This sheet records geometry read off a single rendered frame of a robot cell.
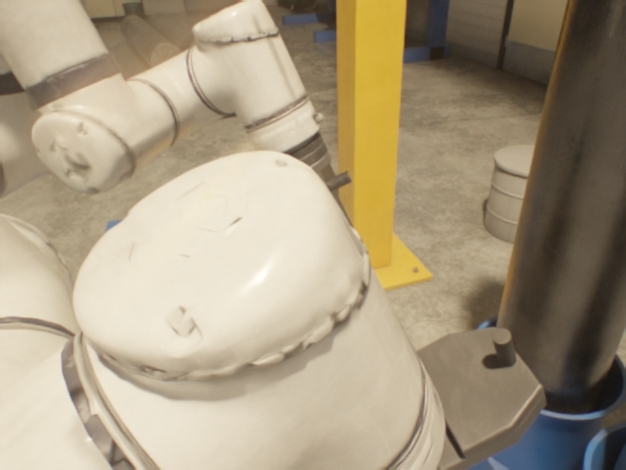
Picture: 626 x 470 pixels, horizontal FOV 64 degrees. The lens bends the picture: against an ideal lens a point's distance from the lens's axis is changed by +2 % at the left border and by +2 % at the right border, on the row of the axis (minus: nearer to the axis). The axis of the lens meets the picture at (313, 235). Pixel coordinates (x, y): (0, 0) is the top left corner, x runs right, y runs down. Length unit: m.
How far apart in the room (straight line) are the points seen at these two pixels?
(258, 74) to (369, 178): 1.21
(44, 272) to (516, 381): 0.25
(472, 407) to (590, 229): 0.63
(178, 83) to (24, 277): 0.38
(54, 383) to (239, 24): 0.45
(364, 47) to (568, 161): 0.89
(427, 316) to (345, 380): 1.63
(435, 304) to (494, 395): 1.57
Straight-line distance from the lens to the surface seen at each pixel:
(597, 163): 0.83
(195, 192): 0.16
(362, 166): 1.71
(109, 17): 9.06
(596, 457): 1.07
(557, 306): 0.96
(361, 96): 1.62
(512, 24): 4.90
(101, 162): 0.51
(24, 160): 0.82
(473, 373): 0.28
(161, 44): 3.55
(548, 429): 1.14
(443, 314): 1.81
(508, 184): 2.14
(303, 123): 0.58
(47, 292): 0.28
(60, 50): 0.52
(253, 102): 0.57
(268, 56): 0.57
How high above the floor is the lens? 1.17
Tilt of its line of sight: 32 degrees down
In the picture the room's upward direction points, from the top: 3 degrees counter-clockwise
